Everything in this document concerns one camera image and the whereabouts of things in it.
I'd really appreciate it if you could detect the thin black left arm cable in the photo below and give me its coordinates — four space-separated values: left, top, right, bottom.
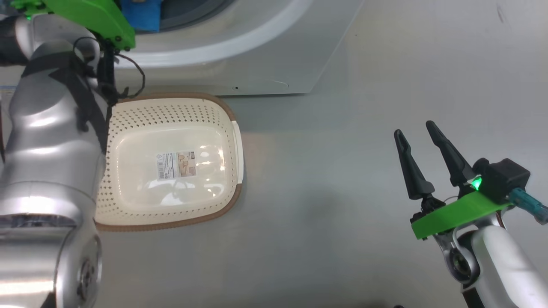
73 36 146 104

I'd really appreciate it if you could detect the cream perforated basket brown rim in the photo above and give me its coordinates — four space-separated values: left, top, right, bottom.
94 93 244 232

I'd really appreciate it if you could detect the teal right camera connector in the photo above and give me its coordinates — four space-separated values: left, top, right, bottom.
509 187 548 225

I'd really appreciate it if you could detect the printed basket label sticker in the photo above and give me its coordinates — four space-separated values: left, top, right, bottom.
155 151 197 181

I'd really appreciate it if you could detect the white front-load washing machine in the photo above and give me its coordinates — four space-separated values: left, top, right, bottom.
0 0 364 97

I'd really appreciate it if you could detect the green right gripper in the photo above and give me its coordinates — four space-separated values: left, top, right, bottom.
394 121 514 240

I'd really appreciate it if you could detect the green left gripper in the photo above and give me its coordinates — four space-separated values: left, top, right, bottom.
11 0 137 50

